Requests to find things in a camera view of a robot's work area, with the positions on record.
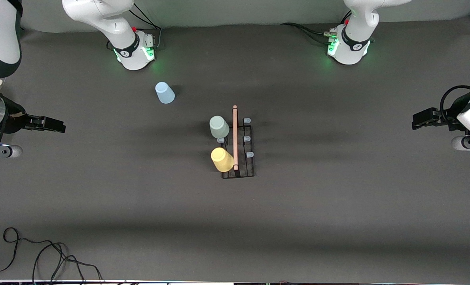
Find pale green plastic cup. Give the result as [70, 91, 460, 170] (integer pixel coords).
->
[209, 116, 230, 139]

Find yellow plastic cup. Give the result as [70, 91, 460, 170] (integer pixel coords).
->
[211, 147, 235, 173]

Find black wire cup holder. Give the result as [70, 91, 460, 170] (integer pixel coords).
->
[218, 105, 256, 179]

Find light blue plastic cup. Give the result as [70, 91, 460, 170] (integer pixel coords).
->
[155, 82, 176, 105]

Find dark grey table mat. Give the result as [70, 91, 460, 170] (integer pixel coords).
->
[0, 14, 470, 283]

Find loose black cable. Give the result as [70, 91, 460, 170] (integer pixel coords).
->
[0, 227, 104, 285]

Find black right arm base cables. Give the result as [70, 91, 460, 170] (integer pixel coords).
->
[131, 2, 163, 51]

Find black arm base cables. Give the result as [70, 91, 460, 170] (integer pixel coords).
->
[131, 2, 163, 51]
[280, 10, 352, 45]

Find black left arm base cables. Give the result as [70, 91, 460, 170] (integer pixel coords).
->
[280, 10, 352, 45]

